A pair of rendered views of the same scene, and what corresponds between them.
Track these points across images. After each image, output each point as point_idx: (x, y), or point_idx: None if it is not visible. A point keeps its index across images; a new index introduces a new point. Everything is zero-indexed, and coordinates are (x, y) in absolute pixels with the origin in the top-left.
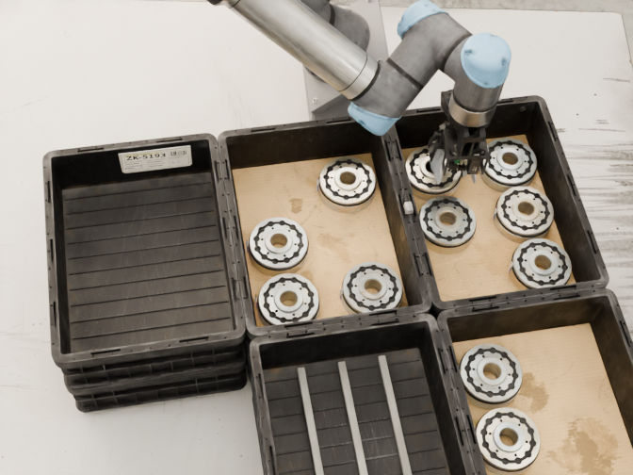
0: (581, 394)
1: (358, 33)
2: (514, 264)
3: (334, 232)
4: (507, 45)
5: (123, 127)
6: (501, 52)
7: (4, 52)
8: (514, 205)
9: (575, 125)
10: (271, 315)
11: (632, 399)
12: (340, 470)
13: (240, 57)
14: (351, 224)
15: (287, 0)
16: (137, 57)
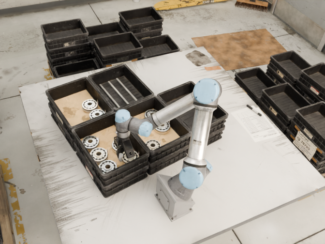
0: (73, 121)
1: (172, 181)
2: (97, 139)
3: (150, 137)
4: (117, 115)
5: (229, 167)
6: (118, 113)
7: (282, 177)
8: (102, 153)
9: (87, 224)
10: (154, 111)
11: None
12: (125, 94)
13: (214, 204)
14: (146, 140)
15: (181, 100)
16: (244, 191)
